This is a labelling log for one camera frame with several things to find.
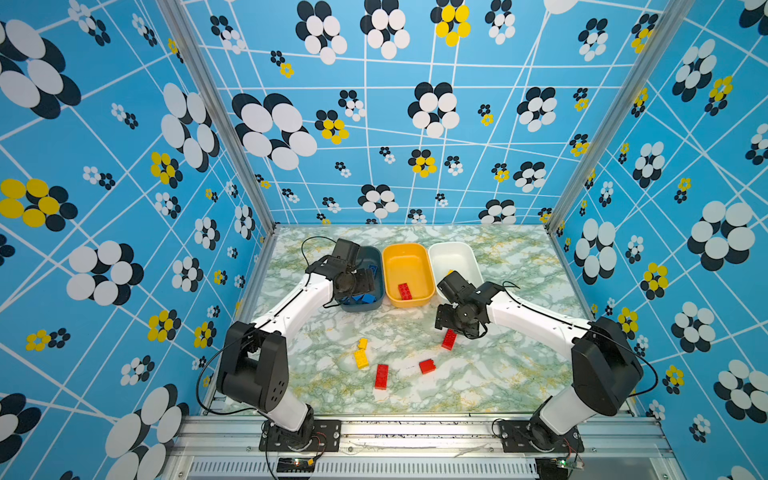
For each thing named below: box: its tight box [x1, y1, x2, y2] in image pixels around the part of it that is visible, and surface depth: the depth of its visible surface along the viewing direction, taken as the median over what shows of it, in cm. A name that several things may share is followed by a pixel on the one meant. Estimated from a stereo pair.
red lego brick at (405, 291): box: [398, 282, 413, 300], surface depth 101 cm
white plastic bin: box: [428, 242, 484, 304], surface depth 107 cm
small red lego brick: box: [418, 358, 437, 375], surface depth 86 cm
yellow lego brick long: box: [354, 349, 369, 369], surface depth 88 cm
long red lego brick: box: [375, 364, 389, 390], surface depth 84 cm
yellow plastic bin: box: [382, 243, 436, 308], surface depth 107 cm
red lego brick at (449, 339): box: [441, 328, 457, 351], surface depth 90 cm
